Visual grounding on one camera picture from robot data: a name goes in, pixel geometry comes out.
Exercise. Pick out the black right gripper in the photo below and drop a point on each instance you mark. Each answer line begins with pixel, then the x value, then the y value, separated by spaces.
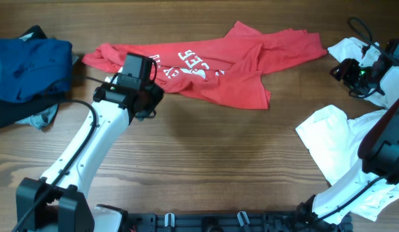
pixel 344 73

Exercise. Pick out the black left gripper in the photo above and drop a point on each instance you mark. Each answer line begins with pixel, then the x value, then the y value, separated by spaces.
pixel 151 105

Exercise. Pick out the red printed t-shirt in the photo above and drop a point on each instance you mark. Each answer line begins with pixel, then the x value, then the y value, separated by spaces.
pixel 225 71

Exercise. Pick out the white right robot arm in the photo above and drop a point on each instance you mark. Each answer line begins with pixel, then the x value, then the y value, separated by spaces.
pixel 358 157

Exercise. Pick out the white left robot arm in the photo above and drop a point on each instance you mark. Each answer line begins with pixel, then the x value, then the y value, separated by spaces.
pixel 58 200

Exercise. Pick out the white crumpled garment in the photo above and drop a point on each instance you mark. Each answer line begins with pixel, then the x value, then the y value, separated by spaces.
pixel 333 140

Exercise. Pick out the blue folded garment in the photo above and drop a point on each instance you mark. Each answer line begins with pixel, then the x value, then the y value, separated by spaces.
pixel 30 68

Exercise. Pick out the black folded garment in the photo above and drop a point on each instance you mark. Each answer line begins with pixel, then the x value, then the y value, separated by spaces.
pixel 8 108

